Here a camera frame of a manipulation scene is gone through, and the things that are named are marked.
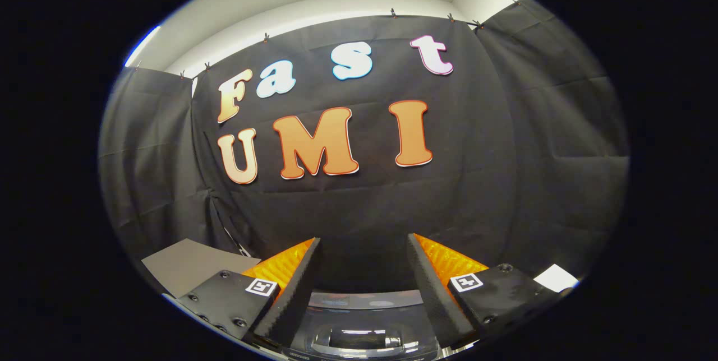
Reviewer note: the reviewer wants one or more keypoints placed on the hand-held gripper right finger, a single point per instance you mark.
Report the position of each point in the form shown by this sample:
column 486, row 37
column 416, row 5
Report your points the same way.
column 440, row 305

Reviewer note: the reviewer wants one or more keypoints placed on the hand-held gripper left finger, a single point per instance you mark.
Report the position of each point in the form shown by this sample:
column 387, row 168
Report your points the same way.
column 291, row 305

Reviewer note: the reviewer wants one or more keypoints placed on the grey top-load washing machine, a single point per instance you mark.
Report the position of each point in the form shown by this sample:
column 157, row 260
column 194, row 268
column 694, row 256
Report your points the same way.
column 364, row 297

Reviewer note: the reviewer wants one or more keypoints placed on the white floor board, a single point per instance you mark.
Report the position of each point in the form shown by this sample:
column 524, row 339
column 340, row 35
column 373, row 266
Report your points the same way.
column 556, row 278

